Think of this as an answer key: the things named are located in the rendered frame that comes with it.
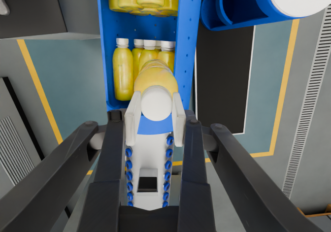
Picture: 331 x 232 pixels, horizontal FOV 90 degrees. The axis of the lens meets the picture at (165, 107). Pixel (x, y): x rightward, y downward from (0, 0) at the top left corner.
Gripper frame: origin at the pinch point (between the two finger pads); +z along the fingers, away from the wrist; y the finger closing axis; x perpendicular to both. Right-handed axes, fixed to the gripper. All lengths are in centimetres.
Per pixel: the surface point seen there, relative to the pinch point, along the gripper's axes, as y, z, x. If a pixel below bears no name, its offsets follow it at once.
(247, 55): 77, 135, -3
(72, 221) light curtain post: -38, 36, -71
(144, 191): -5, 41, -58
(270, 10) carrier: 38, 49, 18
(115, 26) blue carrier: -15.0, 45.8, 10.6
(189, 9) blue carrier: 6.9, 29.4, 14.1
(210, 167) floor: 69, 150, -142
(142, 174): -7, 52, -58
